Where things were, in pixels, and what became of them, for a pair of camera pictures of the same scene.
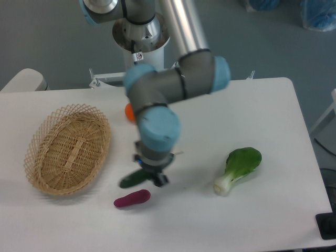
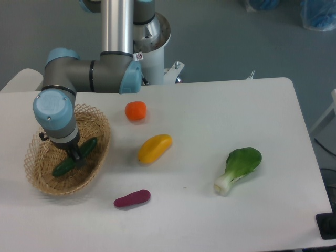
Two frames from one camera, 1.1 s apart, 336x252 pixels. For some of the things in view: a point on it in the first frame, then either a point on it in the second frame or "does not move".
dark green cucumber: [133, 179] -> [85, 148]
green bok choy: [240, 161] does not move
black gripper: [154, 163] -> [68, 147]
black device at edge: [326, 223] does not move
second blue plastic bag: [264, 4] does not move
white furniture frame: [333, 106] does not move
